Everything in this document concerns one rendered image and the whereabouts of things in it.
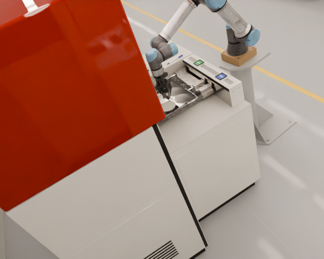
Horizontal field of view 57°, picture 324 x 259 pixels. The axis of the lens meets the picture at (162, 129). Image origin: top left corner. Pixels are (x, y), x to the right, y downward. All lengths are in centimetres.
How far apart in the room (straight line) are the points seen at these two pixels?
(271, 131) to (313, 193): 70
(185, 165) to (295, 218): 91
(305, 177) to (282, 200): 27
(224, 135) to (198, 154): 20
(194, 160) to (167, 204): 36
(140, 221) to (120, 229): 11
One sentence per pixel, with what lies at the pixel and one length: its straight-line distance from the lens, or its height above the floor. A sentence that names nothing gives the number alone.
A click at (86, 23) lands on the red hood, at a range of 102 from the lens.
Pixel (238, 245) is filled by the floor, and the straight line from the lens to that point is 224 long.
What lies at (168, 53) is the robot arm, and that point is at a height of 122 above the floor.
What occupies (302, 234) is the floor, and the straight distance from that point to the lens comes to 227.
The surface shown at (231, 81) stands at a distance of 185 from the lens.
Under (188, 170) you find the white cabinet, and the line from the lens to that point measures 186.
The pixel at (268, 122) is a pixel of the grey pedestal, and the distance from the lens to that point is 292.
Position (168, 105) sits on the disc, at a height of 90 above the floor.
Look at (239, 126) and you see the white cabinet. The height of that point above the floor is 71.
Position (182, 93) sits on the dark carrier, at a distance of 196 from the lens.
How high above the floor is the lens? 202
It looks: 40 degrees down
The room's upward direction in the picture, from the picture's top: 23 degrees counter-clockwise
